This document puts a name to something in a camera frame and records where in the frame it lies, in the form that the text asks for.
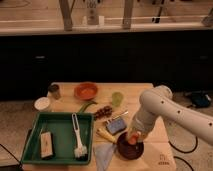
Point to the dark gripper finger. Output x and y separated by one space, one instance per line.
138 137

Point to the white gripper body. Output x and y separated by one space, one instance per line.
133 130

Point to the orange red apple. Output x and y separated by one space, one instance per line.
133 139

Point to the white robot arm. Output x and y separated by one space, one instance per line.
157 102

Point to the dark purple bowl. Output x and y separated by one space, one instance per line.
128 151

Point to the orange bowl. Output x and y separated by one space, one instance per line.
86 91

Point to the small white bowl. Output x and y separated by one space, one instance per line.
42 104

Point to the metal knife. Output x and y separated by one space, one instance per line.
116 117

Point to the blue sponge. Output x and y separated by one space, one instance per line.
116 126

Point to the green plastic cup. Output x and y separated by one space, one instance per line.
117 98

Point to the dark grape bunch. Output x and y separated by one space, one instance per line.
103 112

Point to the yellow banana toy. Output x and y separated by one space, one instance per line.
103 133

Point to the grey blue cloth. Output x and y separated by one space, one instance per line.
103 155

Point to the green pepper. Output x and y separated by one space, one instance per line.
86 105

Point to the white dish brush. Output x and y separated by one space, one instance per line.
80 150

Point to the blue black device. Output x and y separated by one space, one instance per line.
199 99

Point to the green plastic tray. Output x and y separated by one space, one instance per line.
60 125

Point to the brown white sponge block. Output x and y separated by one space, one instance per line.
46 145

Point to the dark metal cup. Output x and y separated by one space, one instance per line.
54 90

